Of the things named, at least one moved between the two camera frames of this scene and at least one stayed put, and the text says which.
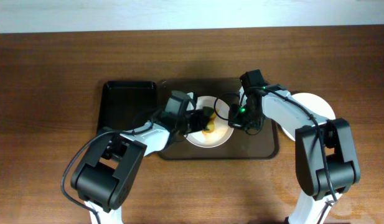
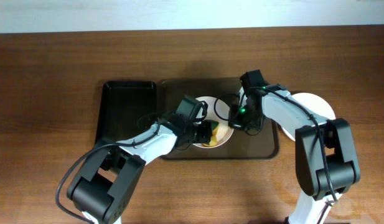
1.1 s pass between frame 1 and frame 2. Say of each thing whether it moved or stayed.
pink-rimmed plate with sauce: stayed
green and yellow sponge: moved
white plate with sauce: stayed
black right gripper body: stayed
